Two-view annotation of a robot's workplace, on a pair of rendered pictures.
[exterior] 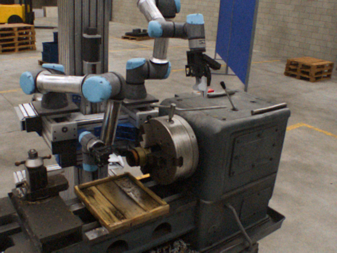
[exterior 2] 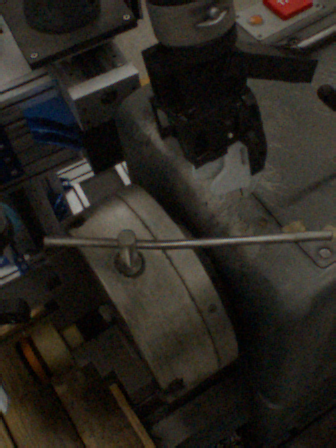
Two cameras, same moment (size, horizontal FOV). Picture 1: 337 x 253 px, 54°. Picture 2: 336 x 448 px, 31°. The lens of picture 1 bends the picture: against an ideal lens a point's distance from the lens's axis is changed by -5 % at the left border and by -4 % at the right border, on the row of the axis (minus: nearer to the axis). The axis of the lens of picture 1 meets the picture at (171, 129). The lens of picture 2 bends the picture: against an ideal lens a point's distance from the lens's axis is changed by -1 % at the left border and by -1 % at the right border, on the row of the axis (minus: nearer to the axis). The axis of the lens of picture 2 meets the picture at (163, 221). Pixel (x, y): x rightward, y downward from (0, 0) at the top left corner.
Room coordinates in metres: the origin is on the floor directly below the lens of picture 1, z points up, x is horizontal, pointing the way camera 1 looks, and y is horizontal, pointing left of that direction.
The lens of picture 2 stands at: (1.09, -0.15, 1.93)
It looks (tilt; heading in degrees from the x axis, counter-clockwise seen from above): 57 degrees down; 16
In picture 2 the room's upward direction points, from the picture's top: 11 degrees counter-clockwise
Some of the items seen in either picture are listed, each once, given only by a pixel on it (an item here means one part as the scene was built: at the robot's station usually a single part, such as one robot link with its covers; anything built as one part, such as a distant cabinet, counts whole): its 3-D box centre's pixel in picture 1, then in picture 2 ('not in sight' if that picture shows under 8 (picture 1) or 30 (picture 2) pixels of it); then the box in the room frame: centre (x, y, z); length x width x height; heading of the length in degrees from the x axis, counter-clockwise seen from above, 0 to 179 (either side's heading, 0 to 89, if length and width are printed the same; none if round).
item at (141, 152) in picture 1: (138, 156); (54, 348); (1.40, 0.14, 1.08); 0.09 x 0.09 x 0.09; 39
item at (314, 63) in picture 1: (309, 68); not in sight; (8.99, -3.53, 0.22); 1.25 x 0.86 x 0.44; 134
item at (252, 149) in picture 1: (222, 136); (334, 171); (1.76, -0.28, 1.06); 0.59 x 0.48 x 0.39; 129
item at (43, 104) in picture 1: (54, 96); not in sight; (1.79, 0.66, 1.21); 0.15 x 0.15 x 0.10
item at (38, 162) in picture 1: (33, 159); not in sight; (1.18, 0.54, 1.13); 0.08 x 0.08 x 0.03
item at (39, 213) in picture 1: (41, 207); not in sight; (1.13, 0.50, 0.95); 0.43 x 0.17 x 0.05; 39
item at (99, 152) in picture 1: (102, 154); not in sight; (1.40, 0.30, 1.08); 0.12 x 0.09 x 0.08; 39
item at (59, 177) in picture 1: (42, 188); not in sight; (1.20, 0.52, 0.99); 0.20 x 0.10 x 0.05; 129
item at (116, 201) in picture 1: (119, 198); (35, 418); (1.34, 0.21, 0.89); 0.36 x 0.30 x 0.04; 39
